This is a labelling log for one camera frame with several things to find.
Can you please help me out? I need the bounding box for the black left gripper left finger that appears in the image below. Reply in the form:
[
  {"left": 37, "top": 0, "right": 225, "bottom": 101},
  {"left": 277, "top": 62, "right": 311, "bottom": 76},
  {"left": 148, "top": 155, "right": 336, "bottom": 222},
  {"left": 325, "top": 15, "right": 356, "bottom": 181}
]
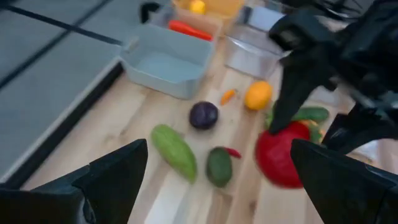
[{"left": 0, "top": 138, "right": 149, "bottom": 224}]

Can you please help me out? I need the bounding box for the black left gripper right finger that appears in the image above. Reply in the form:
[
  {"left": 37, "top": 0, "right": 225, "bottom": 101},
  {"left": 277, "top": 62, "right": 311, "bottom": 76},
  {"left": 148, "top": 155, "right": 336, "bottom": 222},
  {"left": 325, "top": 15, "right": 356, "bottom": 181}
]
[{"left": 290, "top": 138, "right": 398, "bottom": 224}]

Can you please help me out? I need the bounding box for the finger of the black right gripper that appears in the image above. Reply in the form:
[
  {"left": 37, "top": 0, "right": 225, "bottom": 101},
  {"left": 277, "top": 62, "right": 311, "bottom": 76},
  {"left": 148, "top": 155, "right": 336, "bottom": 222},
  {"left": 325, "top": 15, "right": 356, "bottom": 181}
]
[
  {"left": 268, "top": 57, "right": 338, "bottom": 135},
  {"left": 322, "top": 102, "right": 398, "bottom": 155}
]

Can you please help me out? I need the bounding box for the dark green cucumber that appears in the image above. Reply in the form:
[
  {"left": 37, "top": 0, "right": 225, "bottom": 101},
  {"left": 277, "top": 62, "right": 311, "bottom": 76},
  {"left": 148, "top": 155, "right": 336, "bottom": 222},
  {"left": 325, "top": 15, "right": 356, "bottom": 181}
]
[{"left": 290, "top": 106, "right": 330, "bottom": 123}]

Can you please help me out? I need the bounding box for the small green pea pod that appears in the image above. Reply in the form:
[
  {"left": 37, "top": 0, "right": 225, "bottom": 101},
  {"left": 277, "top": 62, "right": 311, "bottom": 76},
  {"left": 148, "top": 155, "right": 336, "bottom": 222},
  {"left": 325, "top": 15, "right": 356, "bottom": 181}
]
[{"left": 264, "top": 104, "right": 275, "bottom": 129}]

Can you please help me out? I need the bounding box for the orange citrus fruit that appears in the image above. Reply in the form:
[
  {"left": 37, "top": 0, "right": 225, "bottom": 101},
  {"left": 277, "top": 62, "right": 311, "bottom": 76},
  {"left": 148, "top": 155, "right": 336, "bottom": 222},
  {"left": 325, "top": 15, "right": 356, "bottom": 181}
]
[{"left": 243, "top": 80, "right": 274, "bottom": 111}]

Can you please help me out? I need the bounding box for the red tomato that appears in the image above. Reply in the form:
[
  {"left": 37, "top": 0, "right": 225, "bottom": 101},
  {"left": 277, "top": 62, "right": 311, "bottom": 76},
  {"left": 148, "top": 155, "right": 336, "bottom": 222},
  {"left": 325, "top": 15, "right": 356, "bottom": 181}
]
[{"left": 254, "top": 120, "right": 312, "bottom": 190}]

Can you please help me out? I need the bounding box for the small orange chili pepper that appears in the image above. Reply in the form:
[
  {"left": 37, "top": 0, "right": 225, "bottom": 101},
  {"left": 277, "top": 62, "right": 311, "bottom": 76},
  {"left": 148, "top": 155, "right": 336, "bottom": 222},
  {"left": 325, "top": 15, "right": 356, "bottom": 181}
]
[{"left": 220, "top": 88, "right": 238, "bottom": 107}]

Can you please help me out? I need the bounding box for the light green cucumber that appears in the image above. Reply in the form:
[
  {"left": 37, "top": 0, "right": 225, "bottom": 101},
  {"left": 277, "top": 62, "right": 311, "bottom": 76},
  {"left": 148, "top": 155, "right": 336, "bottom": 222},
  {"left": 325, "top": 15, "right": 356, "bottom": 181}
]
[{"left": 150, "top": 123, "right": 198, "bottom": 185}]

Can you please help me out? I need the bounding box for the small red chili pepper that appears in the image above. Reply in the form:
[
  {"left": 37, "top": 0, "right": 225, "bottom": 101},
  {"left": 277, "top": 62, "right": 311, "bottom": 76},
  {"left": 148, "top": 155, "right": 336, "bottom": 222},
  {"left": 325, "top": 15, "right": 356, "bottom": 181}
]
[{"left": 222, "top": 146, "right": 243, "bottom": 159}]

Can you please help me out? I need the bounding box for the green avocado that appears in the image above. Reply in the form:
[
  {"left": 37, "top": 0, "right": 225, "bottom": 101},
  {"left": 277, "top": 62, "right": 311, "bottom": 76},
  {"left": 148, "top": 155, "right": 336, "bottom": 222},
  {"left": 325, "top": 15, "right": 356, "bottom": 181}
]
[{"left": 205, "top": 146, "right": 233, "bottom": 189}]

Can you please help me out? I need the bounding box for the orange carrot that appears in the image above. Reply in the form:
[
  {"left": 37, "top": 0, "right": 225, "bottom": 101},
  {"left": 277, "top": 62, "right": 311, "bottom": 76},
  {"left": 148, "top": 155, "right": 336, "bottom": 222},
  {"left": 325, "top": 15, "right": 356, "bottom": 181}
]
[{"left": 167, "top": 19, "right": 215, "bottom": 42}]

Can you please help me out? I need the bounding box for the small clear acrylic bin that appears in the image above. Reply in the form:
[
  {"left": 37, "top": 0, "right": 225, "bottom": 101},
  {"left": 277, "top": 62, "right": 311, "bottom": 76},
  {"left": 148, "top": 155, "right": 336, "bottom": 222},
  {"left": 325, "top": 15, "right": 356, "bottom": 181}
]
[{"left": 223, "top": 5, "right": 292, "bottom": 79}]

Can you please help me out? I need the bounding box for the yellow plastic bin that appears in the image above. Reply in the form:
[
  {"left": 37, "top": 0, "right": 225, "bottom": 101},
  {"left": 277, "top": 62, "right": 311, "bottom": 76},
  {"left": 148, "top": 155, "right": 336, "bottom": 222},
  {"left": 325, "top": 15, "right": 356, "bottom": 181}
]
[{"left": 172, "top": 0, "right": 247, "bottom": 24}]

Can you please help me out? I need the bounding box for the grey-blue plastic bin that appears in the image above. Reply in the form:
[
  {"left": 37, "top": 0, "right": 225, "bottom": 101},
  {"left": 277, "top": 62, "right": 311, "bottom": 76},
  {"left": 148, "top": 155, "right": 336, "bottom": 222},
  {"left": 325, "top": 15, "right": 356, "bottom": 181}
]
[{"left": 119, "top": 23, "right": 216, "bottom": 101}]

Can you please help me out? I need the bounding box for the black table clamp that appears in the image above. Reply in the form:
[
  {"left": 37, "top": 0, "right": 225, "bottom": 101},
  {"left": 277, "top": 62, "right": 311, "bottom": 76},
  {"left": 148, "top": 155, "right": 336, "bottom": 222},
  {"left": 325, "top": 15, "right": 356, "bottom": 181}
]
[{"left": 139, "top": 1, "right": 161, "bottom": 25}]

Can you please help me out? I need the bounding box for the black aluminium table frame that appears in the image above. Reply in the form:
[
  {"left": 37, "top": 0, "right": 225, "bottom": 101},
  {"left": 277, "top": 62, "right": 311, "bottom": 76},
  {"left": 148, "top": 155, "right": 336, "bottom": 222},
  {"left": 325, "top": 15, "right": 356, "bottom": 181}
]
[{"left": 0, "top": 61, "right": 124, "bottom": 191}]

